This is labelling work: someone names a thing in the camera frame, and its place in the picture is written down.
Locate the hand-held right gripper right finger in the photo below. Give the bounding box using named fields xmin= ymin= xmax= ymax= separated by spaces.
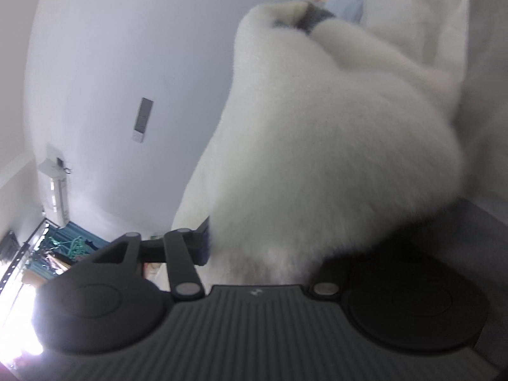
xmin=307 ymin=258 xmax=350 ymax=299

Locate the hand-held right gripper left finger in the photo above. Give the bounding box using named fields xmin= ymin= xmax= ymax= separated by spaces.
xmin=85 ymin=215 xmax=211 ymax=300

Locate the cream striped fleece sweater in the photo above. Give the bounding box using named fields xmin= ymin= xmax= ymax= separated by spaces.
xmin=170 ymin=0 xmax=469 ymax=286

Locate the green clothes hanger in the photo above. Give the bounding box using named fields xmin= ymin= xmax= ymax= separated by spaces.
xmin=50 ymin=236 xmax=86 ymax=263

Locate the white air conditioner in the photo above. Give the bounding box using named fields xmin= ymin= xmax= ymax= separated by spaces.
xmin=37 ymin=155 xmax=72 ymax=227

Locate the window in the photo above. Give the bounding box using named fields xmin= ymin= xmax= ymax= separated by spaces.
xmin=0 ymin=282 xmax=44 ymax=366

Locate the patchwork quilt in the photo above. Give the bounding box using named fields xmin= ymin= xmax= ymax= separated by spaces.
xmin=310 ymin=0 xmax=508 ymax=223

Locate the grey wall switch panel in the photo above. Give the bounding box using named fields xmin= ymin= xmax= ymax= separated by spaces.
xmin=132 ymin=97 xmax=155 ymax=144

